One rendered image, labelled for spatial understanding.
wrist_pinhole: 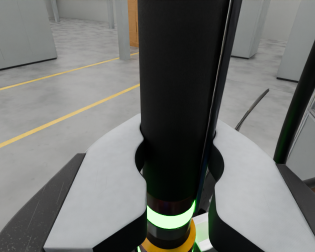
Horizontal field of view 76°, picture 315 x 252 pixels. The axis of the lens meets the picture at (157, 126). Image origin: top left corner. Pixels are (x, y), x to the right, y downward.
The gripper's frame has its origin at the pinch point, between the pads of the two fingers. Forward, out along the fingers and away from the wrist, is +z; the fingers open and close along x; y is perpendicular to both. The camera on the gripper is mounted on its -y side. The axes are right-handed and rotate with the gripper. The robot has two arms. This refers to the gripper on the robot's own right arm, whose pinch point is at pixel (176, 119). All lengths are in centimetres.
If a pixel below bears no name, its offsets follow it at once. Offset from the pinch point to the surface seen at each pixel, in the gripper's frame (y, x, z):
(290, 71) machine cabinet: 125, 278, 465
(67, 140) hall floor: 150, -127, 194
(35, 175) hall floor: 150, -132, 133
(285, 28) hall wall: 94, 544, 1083
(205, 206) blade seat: 29.3, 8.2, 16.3
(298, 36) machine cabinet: 52, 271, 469
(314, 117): 53, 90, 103
